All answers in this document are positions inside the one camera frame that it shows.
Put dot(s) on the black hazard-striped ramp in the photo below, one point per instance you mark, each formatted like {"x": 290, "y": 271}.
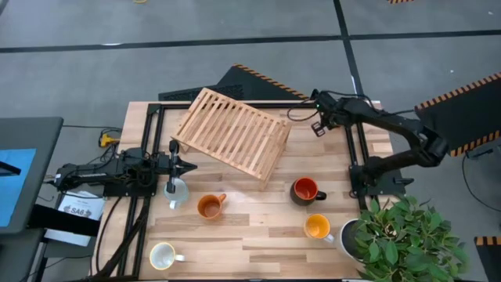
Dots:
{"x": 250, "y": 84}
{"x": 399, "y": 1}
{"x": 489, "y": 262}
{"x": 462, "y": 117}

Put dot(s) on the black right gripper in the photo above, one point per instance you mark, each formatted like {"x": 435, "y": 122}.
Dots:
{"x": 329, "y": 111}

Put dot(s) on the white mug with yellow rim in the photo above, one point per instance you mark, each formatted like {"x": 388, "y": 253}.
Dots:
{"x": 162, "y": 256}

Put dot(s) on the dark grey desk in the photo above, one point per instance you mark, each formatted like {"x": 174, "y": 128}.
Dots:
{"x": 43, "y": 156}

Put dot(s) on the orange mug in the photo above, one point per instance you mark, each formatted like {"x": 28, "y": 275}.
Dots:
{"x": 211, "y": 207}

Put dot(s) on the black shelf bar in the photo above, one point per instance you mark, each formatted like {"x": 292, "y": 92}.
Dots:
{"x": 62, "y": 223}

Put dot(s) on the white printed booklet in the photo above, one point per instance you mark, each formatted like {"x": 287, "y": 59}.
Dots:
{"x": 80, "y": 207}

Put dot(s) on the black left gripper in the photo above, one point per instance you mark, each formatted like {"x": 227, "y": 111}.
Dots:
{"x": 173, "y": 168}

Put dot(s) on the pale grey mug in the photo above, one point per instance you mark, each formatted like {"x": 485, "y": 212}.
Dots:
{"x": 182, "y": 194}

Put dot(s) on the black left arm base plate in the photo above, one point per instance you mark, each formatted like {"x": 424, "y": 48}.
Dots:
{"x": 129, "y": 192}

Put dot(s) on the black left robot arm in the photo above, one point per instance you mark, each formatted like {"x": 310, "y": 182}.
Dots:
{"x": 98, "y": 172}

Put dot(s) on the black aluminium table frame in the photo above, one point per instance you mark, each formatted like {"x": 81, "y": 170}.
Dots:
{"x": 172, "y": 106}

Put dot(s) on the yellow-orange mug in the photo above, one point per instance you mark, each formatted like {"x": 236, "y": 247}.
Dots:
{"x": 317, "y": 227}

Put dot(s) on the white plant pot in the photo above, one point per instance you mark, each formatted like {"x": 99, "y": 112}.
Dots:
{"x": 346, "y": 239}

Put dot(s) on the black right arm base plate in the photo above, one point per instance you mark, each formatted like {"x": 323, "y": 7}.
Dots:
{"x": 391, "y": 184}

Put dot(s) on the wooden slatted dish rack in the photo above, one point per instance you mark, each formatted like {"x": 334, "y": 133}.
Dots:
{"x": 235, "y": 133}

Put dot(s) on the yellow plug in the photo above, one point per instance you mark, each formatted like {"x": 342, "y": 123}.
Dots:
{"x": 106, "y": 140}

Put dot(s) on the white paper sheet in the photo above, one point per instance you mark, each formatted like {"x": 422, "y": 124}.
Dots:
{"x": 66, "y": 237}

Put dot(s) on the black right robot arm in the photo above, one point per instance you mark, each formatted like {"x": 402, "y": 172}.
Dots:
{"x": 391, "y": 121}

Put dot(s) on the black mug with red inside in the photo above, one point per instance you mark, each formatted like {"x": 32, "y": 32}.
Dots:
{"x": 305, "y": 189}

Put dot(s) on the green leafy plant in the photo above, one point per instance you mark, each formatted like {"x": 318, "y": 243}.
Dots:
{"x": 407, "y": 243}

